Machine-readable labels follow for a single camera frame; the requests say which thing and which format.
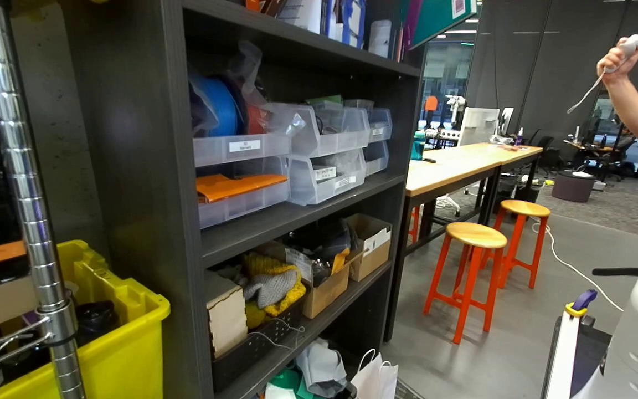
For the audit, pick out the person's hand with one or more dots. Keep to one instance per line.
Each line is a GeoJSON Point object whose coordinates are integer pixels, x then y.
{"type": "Point", "coordinates": [612, 61]}

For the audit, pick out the green and purple book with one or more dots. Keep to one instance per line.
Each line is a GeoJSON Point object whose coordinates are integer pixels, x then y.
{"type": "Point", "coordinates": [427, 18]}

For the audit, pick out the person's forearm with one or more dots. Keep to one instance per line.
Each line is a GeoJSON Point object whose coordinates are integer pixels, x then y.
{"type": "Point", "coordinates": [626, 101]}

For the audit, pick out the dark grey shelf unit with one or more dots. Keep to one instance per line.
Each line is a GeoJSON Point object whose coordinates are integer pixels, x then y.
{"type": "Point", "coordinates": [131, 62]}

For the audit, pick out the white handheld controller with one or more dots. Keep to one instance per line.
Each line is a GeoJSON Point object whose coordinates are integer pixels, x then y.
{"type": "Point", "coordinates": [629, 48]}

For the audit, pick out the grey round ottoman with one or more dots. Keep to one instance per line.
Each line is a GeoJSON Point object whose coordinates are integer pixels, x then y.
{"type": "Point", "coordinates": [572, 186]}

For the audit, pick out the long wooden work table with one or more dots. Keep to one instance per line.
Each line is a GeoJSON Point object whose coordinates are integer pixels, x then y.
{"type": "Point", "coordinates": [451, 169]}

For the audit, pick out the white blue binder books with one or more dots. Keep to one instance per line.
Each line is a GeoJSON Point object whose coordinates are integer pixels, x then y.
{"type": "Point", "coordinates": [343, 21]}

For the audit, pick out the near orange wooden stool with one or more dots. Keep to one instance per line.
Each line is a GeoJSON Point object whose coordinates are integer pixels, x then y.
{"type": "Point", "coordinates": [481, 246]}

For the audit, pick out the cardboard box with label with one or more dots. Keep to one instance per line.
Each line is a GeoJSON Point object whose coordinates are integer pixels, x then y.
{"type": "Point", "coordinates": [370, 244]}

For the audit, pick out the clear stacking bin lower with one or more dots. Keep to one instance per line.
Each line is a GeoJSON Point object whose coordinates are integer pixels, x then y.
{"type": "Point", "coordinates": [316, 180]}

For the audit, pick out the clear stacking bin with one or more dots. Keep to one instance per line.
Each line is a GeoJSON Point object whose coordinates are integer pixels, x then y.
{"type": "Point", "coordinates": [326, 131]}
{"type": "Point", "coordinates": [316, 180]}

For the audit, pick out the clear stacking bin upper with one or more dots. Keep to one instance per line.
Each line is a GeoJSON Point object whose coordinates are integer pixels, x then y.
{"type": "Point", "coordinates": [326, 131]}

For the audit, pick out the small open cardboard box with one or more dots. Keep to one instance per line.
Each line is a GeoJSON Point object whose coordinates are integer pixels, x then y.
{"type": "Point", "coordinates": [328, 292]}

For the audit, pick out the white paper bag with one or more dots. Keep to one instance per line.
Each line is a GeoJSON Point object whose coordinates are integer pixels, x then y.
{"type": "Point", "coordinates": [376, 378]}

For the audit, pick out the blue filament spool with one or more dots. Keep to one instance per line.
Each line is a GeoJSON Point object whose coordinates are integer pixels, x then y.
{"type": "Point", "coordinates": [216, 107]}

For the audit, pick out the beige foam block box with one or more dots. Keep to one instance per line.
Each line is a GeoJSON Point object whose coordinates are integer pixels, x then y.
{"type": "Point", "coordinates": [227, 316]}

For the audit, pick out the yellow plastic bin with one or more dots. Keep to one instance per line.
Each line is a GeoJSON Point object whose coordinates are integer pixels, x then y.
{"type": "Point", "coordinates": [124, 363]}

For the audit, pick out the chrome wire rack pole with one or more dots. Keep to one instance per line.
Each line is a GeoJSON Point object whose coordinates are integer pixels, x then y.
{"type": "Point", "coordinates": [24, 173]}

